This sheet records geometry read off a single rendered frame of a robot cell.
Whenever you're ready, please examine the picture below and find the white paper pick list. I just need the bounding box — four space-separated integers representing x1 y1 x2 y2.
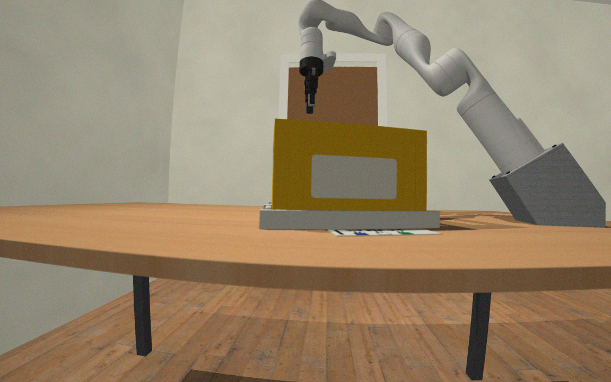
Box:
328 229 442 237

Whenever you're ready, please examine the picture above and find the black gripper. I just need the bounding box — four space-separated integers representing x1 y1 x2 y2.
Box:
299 56 324 114

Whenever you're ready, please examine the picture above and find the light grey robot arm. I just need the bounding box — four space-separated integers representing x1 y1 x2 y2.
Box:
298 0 545 174

